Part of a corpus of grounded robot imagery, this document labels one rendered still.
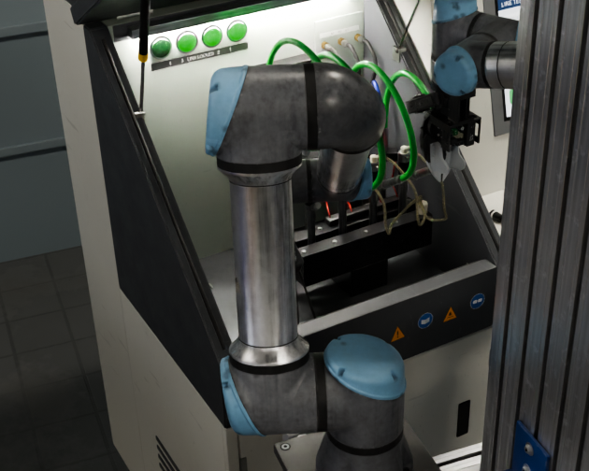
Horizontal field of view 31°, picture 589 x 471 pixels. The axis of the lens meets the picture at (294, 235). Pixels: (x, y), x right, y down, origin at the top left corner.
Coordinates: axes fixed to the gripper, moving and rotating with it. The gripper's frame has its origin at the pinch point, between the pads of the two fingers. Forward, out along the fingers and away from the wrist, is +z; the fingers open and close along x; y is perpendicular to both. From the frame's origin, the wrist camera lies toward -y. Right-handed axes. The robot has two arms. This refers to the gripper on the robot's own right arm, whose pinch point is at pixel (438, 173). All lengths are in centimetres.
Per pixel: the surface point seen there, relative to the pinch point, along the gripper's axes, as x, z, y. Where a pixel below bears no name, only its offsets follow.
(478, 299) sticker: 14.6, 36.4, -2.9
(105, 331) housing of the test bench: -47, 70, -79
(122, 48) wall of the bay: -40, -15, -57
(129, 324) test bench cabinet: -47, 54, -57
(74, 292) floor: -28, 125, -181
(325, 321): -22.3, 29.5, -5.1
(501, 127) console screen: 38.7, 11.9, -28.2
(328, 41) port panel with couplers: 9, -6, -57
